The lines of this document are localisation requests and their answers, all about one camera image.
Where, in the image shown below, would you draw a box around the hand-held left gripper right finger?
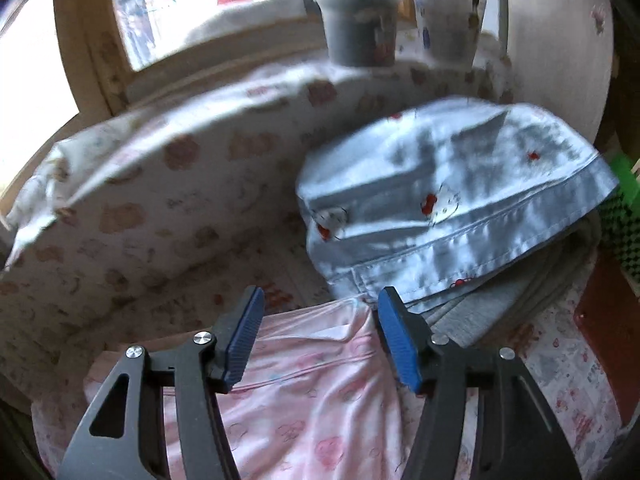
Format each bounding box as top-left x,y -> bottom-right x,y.
377,286 -> 583,480

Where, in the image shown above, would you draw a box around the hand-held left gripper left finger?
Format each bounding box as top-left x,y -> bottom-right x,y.
59,285 -> 266,480

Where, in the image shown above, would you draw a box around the grey cup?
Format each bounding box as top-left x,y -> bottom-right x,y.
309,0 -> 403,68

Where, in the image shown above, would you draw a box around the printed bed sheet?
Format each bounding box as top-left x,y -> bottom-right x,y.
30,245 -> 626,480

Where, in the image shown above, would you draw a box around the green checkered box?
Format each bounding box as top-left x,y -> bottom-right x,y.
602,152 -> 640,286

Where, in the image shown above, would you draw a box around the pink printed pants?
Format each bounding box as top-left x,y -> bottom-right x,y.
82,296 -> 426,480

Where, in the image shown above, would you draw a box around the bear print cushion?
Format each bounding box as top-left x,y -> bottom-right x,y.
0,55 -> 516,396

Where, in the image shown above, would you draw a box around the grey folded clothing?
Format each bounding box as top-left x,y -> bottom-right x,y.
410,210 -> 603,351

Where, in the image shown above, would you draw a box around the white cabinet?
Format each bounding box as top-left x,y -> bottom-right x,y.
505,0 -> 616,146

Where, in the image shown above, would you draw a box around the white printed cup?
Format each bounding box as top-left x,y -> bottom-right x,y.
405,0 -> 493,68

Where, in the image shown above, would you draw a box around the light blue folded cloth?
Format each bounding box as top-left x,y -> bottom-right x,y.
295,97 -> 621,306

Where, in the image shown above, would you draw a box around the wooden window frame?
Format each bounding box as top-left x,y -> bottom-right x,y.
52,0 -> 511,116

